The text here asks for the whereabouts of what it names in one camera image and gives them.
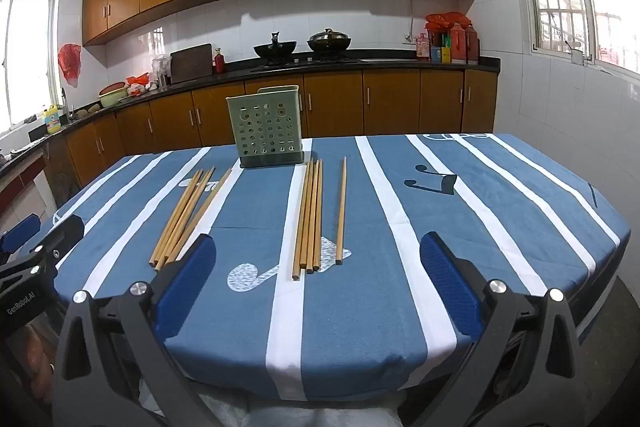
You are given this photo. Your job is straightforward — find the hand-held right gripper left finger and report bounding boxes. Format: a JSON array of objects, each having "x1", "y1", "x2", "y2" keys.
[{"x1": 52, "y1": 233, "x2": 217, "y2": 427}]

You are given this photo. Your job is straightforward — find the small side window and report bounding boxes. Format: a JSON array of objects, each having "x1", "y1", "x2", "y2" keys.
[{"x1": 0, "y1": 0, "x2": 59, "y2": 134}]

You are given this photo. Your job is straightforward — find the wooden lower cabinets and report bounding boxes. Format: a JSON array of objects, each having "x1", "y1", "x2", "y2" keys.
[{"x1": 0, "y1": 68, "x2": 499, "y2": 228}]

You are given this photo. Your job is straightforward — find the dark cutting board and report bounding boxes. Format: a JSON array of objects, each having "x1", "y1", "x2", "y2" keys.
[{"x1": 170, "y1": 43, "x2": 214, "y2": 84}]

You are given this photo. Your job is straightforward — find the red hanging plastic bag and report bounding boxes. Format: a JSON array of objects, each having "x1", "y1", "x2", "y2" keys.
[{"x1": 58, "y1": 43, "x2": 82, "y2": 88}]

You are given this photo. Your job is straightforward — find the black kitchen countertop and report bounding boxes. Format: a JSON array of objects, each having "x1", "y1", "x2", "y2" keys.
[{"x1": 0, "y1": 49, "x2": 501, "y2": 172}]

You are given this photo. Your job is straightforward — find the black pot with lid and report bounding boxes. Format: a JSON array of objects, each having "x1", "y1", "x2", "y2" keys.
[{"x1": 306, "y1": 28, "x2": 352, "y2": 53}]

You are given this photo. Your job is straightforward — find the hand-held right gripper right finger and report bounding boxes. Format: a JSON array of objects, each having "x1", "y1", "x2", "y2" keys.
[{"x1": 420, "y1": 231, "x2": 596, "y2": 427}]

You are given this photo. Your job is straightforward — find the red bag on counter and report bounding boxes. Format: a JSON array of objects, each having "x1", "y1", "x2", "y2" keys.
[{"x1": 126, "y1": 73, "x2": 151, "y2": 98}]

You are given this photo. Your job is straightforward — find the black wok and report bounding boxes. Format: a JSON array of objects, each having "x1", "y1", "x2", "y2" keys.
[{"x1": 253, "y1": 32, "x2": 300, "y2": 60}]

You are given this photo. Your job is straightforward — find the red bag over condiments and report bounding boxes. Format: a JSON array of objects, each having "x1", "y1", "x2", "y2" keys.
[{"x1": 425, "y1": 12, "x2": 474, "y2": 34}]

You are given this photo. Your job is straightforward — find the orange oil jugs group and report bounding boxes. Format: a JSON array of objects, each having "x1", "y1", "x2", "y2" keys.
[{"x1": 451, "y1": 25, "x2": 480, "y2": 66}]

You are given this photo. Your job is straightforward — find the clear glass jar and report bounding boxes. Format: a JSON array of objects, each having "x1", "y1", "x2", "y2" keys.
[{"x1": 151, "y1": 55, "x2": 172, "y2": 88}]

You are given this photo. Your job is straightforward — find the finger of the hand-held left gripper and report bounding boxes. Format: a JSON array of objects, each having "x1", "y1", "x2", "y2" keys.
[
  {"x1": 30, "y1": 215, "x2": 85, "y2": 280},
  {"x1": 0, "y1": 214, "x2": 42, "y2": 254}
]

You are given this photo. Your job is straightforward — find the green perforated utensil holder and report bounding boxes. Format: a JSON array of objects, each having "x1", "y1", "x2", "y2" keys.
[{"x1": 226, "y1": 85, "x2": 307, "y2": 170}]

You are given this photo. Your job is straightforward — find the blue white striped tablecloth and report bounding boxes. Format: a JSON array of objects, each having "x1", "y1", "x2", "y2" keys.
[{"x1": 52, "y1": 133, "x2": 632, "y2": 403}]

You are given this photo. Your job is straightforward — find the yellow detergent bottle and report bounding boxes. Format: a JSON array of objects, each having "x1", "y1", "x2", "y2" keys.
[{"x1": 42, "y1": 104, "x2": 62, "y2": 132}]

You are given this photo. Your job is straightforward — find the green basin with red lid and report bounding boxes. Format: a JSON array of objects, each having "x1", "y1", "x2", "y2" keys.
[{"x1": 98, "y1": 82, "x2": 132, "y2": 108}]

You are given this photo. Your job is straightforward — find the person's left hand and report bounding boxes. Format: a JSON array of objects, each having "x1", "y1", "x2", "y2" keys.
[{"x1": 15, "y1": 322, "x2": 58, "y2": 408}]

